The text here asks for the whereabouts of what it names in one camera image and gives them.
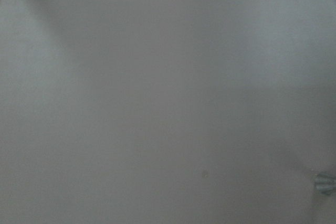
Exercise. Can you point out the steel double jigger measuring cup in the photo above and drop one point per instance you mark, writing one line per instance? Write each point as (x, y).
(325, 183)

